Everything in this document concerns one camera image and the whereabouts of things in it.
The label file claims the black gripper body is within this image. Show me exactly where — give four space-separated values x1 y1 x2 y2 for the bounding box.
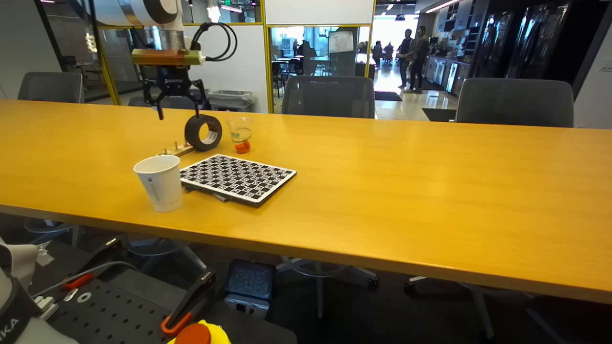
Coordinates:
153 64 206 99

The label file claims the clear glass cup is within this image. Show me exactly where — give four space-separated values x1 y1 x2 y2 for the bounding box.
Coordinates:
227 116 254 156

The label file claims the white paper cup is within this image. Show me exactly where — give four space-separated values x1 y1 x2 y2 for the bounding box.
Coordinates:
132 152 185 213

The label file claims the black tape roll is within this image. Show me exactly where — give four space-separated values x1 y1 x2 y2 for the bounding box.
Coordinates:
181 112 224 152

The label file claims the yellow framed glass partition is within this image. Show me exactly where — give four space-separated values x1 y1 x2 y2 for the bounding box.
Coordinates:
78 0 378 114

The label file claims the black white marker board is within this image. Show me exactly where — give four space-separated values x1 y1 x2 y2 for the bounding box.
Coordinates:
178 152 298 206

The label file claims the blue grey floor box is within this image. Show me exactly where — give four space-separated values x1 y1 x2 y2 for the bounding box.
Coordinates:
224 257 277 315

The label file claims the person in dark clothes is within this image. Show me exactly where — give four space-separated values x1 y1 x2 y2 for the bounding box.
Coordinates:
396 26 417 91

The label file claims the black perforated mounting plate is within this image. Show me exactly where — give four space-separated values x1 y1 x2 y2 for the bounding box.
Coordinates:
46 265 193 344

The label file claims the person in grey jacket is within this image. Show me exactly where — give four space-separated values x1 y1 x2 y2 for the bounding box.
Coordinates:
411 30 432 93

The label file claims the yellow red emergency stop button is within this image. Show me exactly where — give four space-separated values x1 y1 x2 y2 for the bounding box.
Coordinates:
166 319 233 344

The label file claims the black looped wrist cable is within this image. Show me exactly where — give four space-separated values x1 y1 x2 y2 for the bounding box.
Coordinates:
189 20 241 64

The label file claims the black orange handled tool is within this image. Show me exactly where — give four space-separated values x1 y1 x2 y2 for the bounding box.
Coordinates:
158 269 218 340

